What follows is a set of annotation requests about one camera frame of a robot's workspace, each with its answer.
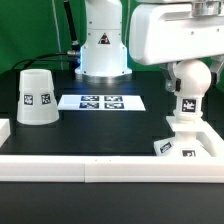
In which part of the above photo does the white right fence wall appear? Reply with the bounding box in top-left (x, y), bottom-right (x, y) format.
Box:
top-left (198, 122), bottom-right (224, 158)

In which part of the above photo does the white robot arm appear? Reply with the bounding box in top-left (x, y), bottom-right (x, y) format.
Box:
top-left (76, 0), bottom-right (224, 92)

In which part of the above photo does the white left fence wall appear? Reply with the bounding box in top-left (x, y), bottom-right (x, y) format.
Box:
top-left (0, 119), bottom-right (11, 147)

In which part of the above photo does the white marker sheet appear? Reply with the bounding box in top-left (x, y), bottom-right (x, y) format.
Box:
top-left (58, 95), bottom-right (145, 111)

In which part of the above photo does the white lamp shade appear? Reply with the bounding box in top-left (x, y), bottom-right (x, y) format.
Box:
top-left (17, 69), bottom-right (59, 125)

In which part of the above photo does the white lamp base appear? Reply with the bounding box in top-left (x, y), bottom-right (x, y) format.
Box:
top-left (154, 116), bottom-right (210, 158)

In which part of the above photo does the white front fence wall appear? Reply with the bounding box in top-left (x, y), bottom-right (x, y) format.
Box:
top-left (0, 155), bottom-right (224, 183)

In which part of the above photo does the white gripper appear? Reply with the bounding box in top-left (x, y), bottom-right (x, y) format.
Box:
top-left (129, 3), bottom-right (224, 92)

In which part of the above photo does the white fence wall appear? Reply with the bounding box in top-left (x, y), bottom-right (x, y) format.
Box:
top-left (0, 119), bottom-right (11, 147)
top-left (0, 155), bottom-right (224, 183)
top-left (198, 122), bottom-right (224, 158)

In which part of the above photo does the black cable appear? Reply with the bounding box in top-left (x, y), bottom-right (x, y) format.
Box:
top-left (11, 52), bottom-right (81, 71)

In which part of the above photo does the white lamp bulb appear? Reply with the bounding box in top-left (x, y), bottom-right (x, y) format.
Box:
top-left (173, 59), bottom-right (211, 123)

